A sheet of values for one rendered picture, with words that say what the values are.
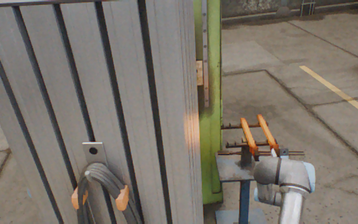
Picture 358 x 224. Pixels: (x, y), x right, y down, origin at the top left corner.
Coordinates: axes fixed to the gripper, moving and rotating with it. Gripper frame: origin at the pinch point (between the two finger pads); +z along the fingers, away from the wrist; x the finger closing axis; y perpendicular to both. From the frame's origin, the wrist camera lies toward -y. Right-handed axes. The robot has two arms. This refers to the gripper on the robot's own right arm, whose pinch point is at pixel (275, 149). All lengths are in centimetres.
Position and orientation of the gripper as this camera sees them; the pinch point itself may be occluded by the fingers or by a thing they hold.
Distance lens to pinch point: 189.0
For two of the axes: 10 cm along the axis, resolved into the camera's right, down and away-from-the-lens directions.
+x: 10.0, -0.7, -0.3
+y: 0.8, 8.6, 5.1
